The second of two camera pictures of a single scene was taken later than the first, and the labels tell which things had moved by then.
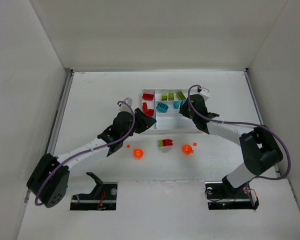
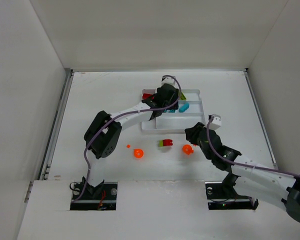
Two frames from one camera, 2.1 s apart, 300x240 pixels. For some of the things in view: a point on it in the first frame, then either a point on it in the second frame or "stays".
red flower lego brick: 167,142 stays
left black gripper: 142,119 to 168,97
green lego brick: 181,95 stays
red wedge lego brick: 148,96 stays
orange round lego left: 138,153 stays
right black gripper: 188,110 to 196,132
